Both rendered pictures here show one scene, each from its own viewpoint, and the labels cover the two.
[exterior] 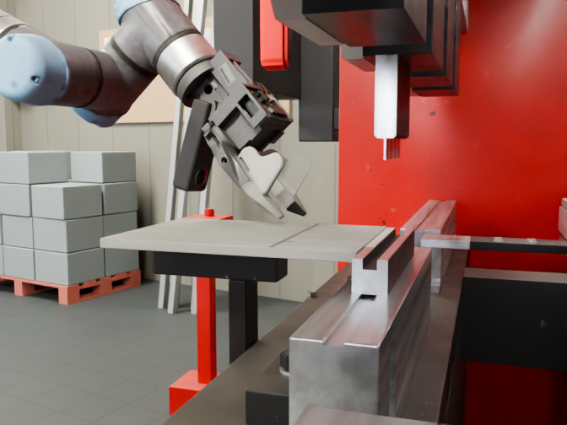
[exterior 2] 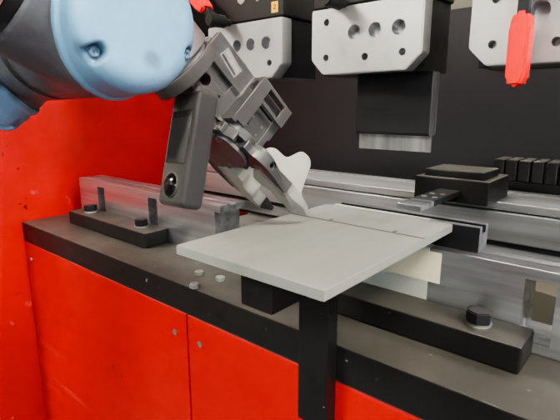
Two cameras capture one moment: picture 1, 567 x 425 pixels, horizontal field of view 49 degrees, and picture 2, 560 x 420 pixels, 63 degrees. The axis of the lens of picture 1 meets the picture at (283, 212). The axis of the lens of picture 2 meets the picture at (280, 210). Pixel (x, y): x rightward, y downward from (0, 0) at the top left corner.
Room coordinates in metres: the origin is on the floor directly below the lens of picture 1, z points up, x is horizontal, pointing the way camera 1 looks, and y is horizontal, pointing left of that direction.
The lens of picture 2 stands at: (0.54, 0.50, 1.13)
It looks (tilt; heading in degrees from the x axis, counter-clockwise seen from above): 13 degrees down; 292
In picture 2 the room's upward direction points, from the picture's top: straight up
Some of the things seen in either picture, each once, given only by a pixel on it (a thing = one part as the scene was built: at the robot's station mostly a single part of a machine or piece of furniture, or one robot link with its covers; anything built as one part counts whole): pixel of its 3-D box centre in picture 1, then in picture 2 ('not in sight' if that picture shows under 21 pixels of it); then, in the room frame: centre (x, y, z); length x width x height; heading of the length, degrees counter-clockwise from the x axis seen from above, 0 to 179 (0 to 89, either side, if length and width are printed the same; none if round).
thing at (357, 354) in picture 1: (380, 328); (425, 275); (0.58, -0.09, 0.92); 0.39 x 0.06 x 0.10; 162
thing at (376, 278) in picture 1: (387, 256); (403, 223); (0.61, -0.10, 0.99); 0.20 x 0.03 x 0.03; 162
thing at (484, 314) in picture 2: (296, 361); (478, 316); (0.51, -0.01, 0.91); 0.03 x 0.03 x 0.02
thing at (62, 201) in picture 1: (56, 219); not in sight; (4.74, 1.73, 0.52); 1.04 x 0.70 x 1.03; 59
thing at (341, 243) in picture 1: (252, 236); (325, 237); (0.67, 0.03, 1.00); 0.26 x 0.18 x 0.01; 72
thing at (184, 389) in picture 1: (206, 311); not in sight; (2.50, 0.31, 0.42); 0.25 x 0.20 x 0.83; 72
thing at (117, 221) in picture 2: not in sight; (114, 225); (1.22, -0.24, 0.89); 0.30 x 0.05 x 0.03; 162
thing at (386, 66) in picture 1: (393, 110); (395, 112); (0.63, -0.11, 1.13); 0.10 x 0.02 x 0.10; 162
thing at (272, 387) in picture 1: (324, 350); (392, 310); (0.61, -0.04, 0.89); 0.30 x 0.05 x 0.03; 162
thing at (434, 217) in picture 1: (433, 237); (151, 209); (1.15, -0.28, 0.92); 0.50 x 0.06 x 0.10; 162
